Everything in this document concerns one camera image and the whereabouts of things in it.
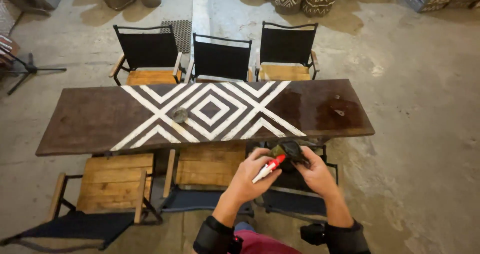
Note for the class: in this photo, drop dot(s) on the brown table with white pattern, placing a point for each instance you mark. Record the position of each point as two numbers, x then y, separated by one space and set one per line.
93 120

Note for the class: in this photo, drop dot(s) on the person's right hand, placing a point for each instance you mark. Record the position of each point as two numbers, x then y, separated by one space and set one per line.
318 179

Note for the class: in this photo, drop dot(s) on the person's red trousers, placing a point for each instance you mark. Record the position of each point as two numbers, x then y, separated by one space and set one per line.
262 244

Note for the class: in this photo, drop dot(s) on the black wrist-mounted device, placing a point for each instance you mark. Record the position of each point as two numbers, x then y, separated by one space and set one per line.
312 234

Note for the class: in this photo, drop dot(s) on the red and white tube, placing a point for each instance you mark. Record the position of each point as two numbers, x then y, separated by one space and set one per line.
268 168

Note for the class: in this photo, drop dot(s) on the black folding chair wooden seat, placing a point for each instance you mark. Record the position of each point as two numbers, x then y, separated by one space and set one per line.
112 182
208 165
287 43
221 60
148 49
292 203

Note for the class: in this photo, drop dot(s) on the black arm sleeve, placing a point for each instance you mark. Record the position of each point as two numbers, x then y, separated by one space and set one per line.
213 237
347 241

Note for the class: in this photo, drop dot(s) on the dark cloth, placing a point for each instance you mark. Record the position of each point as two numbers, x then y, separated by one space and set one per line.
290 150

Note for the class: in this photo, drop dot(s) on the black left arm sleeve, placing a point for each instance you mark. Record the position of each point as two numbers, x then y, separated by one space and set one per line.
213 237

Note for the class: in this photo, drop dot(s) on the dark patterned door mat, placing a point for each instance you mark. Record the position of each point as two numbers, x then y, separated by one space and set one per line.
183 34

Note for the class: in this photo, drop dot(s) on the black right arm sleeve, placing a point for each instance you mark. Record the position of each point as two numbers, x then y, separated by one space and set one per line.
347 241

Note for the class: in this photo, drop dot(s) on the patterned brown furniture piece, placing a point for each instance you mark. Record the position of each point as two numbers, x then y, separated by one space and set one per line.
6 25

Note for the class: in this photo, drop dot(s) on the black tripod stand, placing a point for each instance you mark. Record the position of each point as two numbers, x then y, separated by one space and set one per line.
28 69

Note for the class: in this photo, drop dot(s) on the person's left hand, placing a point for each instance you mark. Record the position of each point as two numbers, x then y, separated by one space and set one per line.
243 182

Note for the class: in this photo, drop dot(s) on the small white scrap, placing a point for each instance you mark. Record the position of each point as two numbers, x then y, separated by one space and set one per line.
339 112

